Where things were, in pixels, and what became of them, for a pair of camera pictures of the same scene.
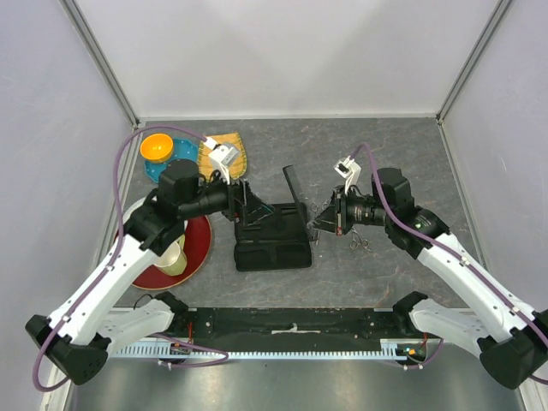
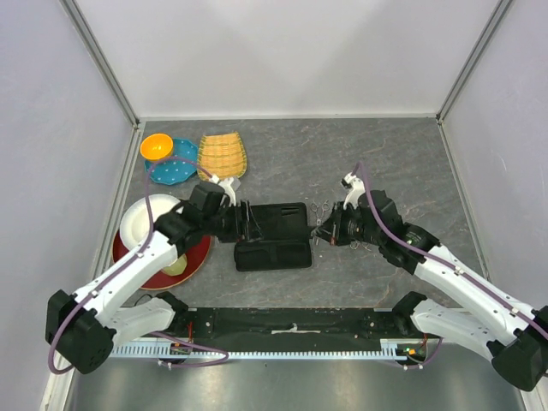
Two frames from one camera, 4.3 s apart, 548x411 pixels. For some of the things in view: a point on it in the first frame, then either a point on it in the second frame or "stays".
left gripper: (242, 195) -> (247, 229)
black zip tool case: (278, 240) stays
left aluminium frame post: (101, 61) stays
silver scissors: (357, 241) stays
